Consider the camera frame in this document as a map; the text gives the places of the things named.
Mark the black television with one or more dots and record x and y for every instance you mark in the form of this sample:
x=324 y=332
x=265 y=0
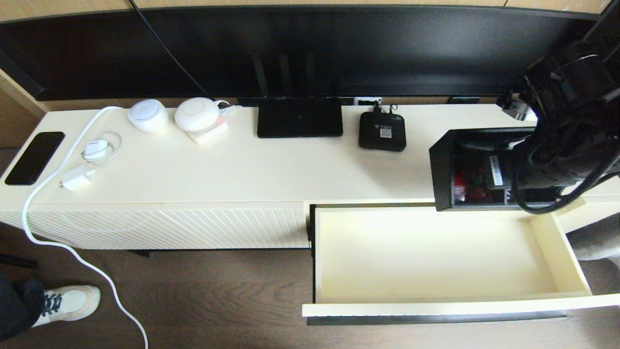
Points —
x=339 y=48

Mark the white sneaker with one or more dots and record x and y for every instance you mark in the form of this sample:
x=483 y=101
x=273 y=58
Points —
x=68 y=303

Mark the black set-top box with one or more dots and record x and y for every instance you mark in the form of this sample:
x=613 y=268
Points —
x=381 y=140

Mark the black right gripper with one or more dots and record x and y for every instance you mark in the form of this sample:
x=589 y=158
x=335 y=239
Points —
x=542 y=169

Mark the dark trouser leg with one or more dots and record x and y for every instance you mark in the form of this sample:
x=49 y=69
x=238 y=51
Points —
x=17 y=310

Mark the black router with antennas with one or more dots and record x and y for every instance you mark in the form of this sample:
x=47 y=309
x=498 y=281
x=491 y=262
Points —
x=299 y=118

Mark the large white dome device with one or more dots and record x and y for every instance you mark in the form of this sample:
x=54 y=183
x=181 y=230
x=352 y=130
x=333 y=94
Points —
x=196 y=115

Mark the white charger adapter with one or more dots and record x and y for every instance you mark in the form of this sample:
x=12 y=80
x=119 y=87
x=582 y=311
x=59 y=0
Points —
x=78 y=178

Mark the grey green patterned rug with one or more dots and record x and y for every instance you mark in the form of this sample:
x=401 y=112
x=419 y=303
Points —
x=598 y=242

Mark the small white round speaker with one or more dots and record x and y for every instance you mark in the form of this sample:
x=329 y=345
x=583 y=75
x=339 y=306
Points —
x=147 y=116

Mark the black smartphone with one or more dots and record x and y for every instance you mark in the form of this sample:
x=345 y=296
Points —
x=35 y=158

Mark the cream fluted cabinet door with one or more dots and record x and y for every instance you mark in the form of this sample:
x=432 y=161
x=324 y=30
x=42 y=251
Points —
x=232 y=228

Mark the red snack packet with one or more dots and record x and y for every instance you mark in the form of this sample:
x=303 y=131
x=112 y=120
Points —
x=462 y=186

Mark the cream pink flat box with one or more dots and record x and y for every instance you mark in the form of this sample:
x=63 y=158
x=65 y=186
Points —
x=213 y=136

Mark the black floor pole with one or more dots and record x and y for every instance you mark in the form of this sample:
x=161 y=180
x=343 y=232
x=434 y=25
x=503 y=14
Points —
x=19 y=261

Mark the black compartment organizer box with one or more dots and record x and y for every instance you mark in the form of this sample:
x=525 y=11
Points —
x=441 y=174

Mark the white ribbed cabinet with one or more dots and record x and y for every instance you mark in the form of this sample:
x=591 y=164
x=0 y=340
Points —
x=242 y=165

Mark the cream fluted drawer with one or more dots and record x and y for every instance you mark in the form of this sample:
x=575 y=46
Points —
x=426 y=257

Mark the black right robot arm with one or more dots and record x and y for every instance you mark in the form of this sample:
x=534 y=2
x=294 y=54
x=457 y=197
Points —
x=576 y=97

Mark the white wall socket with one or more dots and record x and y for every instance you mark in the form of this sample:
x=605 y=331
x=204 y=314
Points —
x=366 y=101

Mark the cream fluted rounded-corner panel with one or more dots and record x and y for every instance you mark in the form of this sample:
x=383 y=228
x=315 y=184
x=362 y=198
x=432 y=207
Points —
x=97 y=225

